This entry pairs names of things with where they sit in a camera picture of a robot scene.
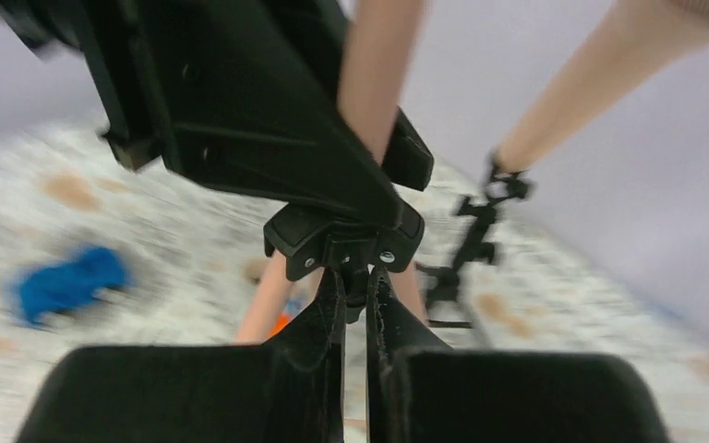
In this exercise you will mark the floral patterned table mat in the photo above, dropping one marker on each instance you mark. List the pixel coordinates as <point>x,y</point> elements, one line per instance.
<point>192,253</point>

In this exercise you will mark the light blue toy brick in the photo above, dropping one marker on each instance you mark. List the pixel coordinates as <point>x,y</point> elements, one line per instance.
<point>295,305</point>

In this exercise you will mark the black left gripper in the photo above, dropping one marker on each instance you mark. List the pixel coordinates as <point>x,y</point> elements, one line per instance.
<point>236,96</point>

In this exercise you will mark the orange curved toy piece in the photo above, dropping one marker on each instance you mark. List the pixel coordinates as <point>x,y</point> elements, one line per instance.
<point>281,322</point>

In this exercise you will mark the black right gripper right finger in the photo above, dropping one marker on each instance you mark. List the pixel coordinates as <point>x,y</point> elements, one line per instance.
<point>422,390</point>

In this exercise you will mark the small black tripod stand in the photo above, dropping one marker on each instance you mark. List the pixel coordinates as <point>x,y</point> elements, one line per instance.
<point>499,187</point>

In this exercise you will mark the pink microphone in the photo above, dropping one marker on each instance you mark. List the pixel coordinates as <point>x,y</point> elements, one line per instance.
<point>633,41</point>

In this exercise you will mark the blue toy car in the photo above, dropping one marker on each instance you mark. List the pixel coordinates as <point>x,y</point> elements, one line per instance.
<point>68,285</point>

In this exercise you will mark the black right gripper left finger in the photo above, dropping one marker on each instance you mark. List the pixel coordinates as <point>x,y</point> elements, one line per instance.
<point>287,389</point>

